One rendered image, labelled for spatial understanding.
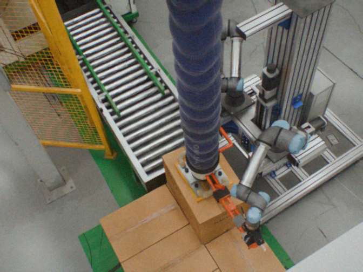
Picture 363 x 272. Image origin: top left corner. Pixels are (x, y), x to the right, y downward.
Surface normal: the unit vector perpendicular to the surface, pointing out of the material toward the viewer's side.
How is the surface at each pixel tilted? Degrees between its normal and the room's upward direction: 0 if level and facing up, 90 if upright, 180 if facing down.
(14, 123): 89
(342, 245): 0
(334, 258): 0
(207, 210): 0
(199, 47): 90
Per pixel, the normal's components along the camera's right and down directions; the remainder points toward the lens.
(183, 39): -0.45, 0.67
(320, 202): -0.07, -0.55
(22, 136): 0.50, 0.72
